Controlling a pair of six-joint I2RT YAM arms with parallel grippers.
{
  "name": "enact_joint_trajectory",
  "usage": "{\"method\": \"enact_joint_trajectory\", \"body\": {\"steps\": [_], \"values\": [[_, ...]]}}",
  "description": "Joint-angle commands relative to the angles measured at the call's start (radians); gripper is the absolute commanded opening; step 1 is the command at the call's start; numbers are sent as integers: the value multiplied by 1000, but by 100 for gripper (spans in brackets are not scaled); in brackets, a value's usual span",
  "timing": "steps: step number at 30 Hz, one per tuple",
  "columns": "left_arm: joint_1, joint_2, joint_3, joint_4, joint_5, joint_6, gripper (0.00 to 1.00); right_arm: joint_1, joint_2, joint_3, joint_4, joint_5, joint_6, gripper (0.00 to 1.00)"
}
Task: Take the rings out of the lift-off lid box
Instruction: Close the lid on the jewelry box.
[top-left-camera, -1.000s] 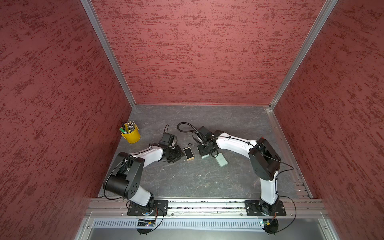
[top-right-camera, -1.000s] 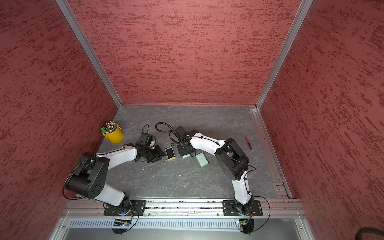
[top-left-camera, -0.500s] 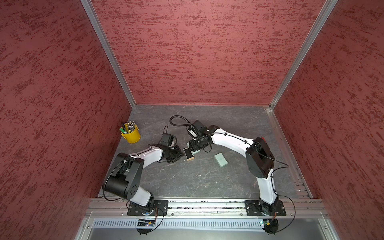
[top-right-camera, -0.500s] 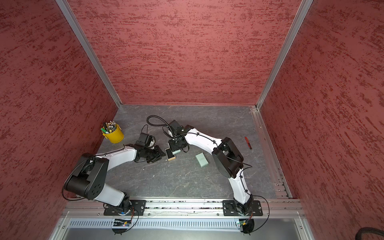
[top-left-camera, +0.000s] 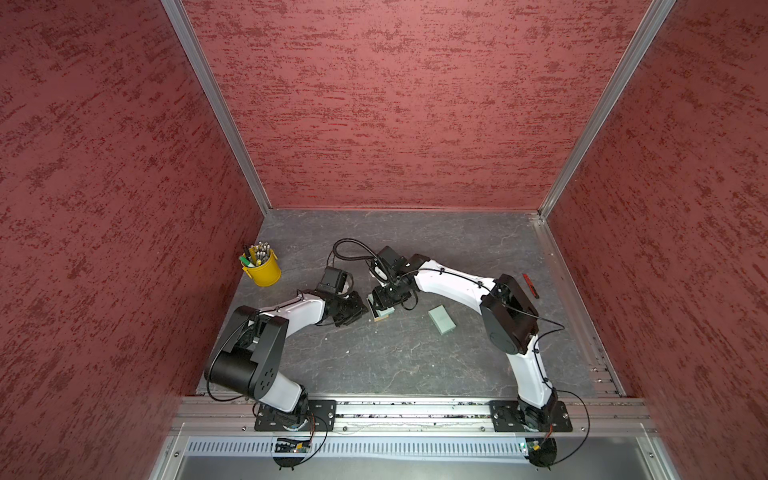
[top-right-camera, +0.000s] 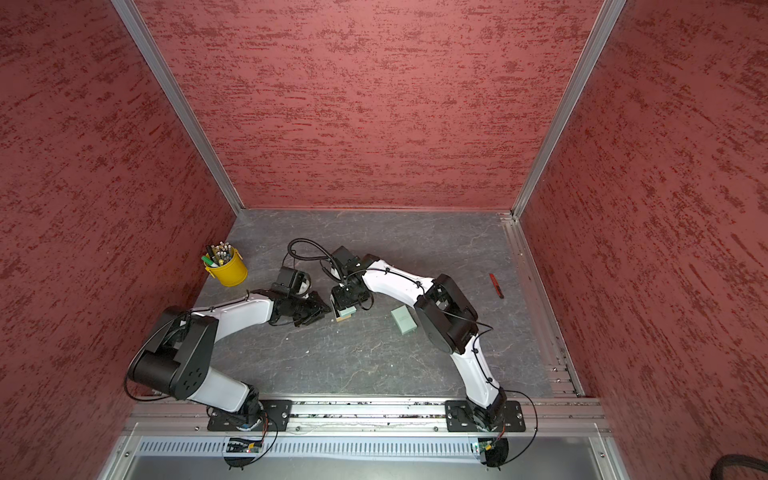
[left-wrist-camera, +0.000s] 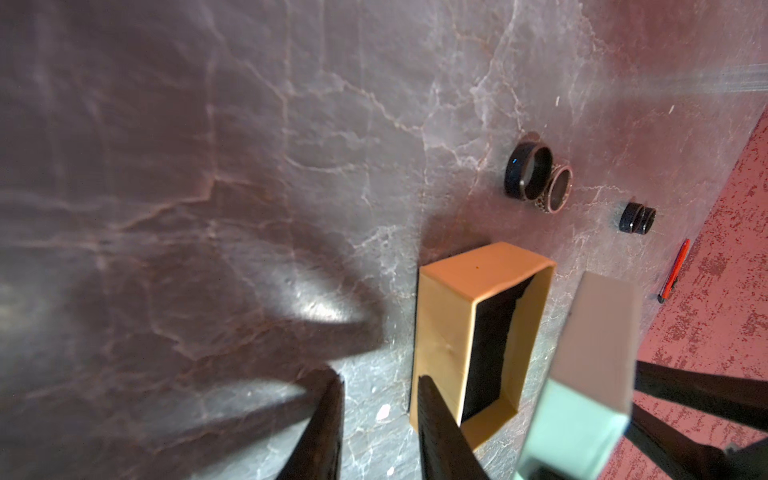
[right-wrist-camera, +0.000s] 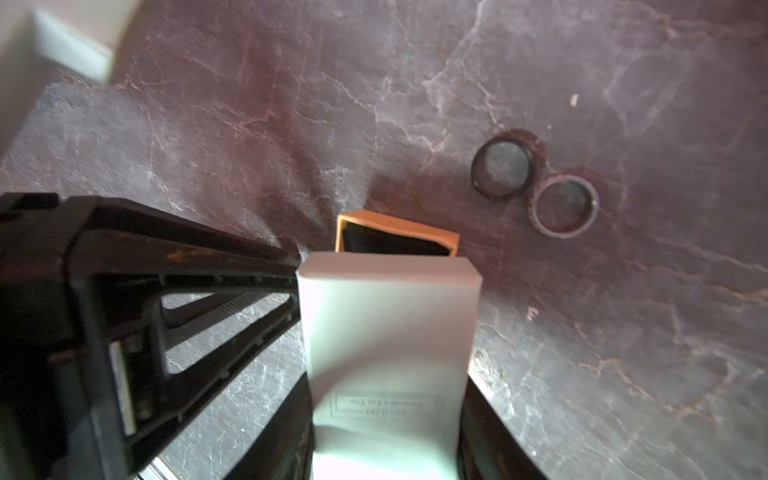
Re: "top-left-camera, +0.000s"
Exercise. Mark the pens in cup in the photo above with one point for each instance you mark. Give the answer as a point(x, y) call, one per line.
point(255, 255)

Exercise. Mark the aluminium corner post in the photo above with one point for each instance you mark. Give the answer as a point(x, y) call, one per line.
point(184, 31)
point(647, 30)

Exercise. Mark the red marker pen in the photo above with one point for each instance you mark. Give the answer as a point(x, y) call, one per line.
point(531, 286)

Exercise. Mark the left aluminium corner post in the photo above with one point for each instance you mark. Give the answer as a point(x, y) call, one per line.
point(184, 31)

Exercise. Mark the right aluminium corner post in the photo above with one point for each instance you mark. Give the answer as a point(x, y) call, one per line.
point(647, 30)

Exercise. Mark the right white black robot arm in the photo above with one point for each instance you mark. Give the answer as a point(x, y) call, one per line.
point(511, 324)

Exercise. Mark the front aluminium rail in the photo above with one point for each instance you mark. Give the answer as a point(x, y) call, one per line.
point(357, 415)

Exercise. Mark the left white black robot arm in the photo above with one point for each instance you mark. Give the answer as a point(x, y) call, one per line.
point(247, 356)

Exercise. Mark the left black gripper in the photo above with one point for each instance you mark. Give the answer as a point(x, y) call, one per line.
point(358, 310)

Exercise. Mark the yellow pen cup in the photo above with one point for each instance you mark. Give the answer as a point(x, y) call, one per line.
point(266, 274)

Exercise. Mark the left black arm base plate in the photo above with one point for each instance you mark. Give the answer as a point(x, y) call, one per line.
point(311, 415)

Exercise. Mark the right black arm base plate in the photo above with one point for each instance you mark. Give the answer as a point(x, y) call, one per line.
point(515, 416)

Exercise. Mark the pale green lift-off lid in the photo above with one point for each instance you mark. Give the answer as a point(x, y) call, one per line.
point(442, 320)

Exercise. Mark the pale green box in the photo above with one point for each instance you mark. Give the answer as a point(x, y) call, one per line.
point(383, 311)

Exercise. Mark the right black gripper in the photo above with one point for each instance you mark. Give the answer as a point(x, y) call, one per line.
point(382, 298)

